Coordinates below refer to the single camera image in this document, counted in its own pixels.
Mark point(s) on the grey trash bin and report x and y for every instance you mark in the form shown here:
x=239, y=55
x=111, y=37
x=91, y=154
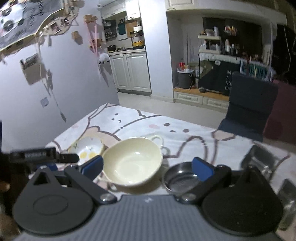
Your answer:
x=185, y=78

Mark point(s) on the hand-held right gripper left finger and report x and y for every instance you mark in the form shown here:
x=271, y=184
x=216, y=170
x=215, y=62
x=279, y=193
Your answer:
x=92, y=165

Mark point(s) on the dark blue chair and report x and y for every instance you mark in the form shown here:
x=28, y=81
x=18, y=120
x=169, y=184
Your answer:
x=249, y=104

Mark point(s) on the white wall socket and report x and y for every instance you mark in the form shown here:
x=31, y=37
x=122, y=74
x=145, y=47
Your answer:
x=44, y=102

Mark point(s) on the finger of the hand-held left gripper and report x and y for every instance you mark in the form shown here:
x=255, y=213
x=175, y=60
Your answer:
x=49, y=167
x=68, y=158

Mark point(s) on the black cooking pot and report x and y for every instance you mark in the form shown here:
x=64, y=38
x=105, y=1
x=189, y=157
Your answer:
x=112, y=48

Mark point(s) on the teal hanging bag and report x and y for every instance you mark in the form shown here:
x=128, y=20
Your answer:
x=122, y=27

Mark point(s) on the dark hanging garment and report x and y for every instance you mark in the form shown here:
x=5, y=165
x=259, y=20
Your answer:
x=284, y=51

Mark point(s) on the small floral bowl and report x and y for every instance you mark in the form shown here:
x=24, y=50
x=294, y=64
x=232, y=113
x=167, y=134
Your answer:
x=86, y=146

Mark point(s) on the white plush toy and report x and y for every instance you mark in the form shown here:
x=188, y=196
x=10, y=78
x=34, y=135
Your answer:
x=104, y=58

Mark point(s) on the colourful letter sign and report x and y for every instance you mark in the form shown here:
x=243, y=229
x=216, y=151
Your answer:
x=254, y=70

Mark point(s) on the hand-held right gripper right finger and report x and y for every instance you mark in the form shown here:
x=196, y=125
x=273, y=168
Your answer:
x=202, y=170

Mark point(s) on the printed wall hanging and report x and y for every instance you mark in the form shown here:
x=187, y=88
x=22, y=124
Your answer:
x=25, y=18

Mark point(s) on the cartoon printed tablecloth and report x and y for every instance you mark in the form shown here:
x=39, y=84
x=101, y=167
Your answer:
x=143, y=125

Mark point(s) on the round steel bowl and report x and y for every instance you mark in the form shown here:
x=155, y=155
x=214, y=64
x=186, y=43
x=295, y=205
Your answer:
x=178, y=178

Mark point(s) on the low white drawer cabinet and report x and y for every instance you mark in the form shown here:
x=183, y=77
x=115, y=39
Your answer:
x=196, y=98

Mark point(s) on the white kitchen cabinet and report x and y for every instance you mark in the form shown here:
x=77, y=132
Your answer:
x=131, y=71

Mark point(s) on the person's left hand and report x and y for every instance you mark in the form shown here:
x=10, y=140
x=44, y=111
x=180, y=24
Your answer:
x=4, y=186

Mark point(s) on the maroon stool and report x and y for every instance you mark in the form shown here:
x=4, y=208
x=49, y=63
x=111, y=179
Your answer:
x=282, y=115

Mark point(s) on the square steel container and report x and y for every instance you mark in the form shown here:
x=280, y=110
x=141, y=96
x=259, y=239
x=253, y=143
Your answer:
x=261, y=157

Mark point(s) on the white shelf rack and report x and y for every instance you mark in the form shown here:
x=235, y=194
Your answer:
x=209, y=44

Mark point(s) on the black lettered cloth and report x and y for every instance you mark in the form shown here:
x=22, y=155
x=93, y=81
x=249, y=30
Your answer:
x=217, y=76

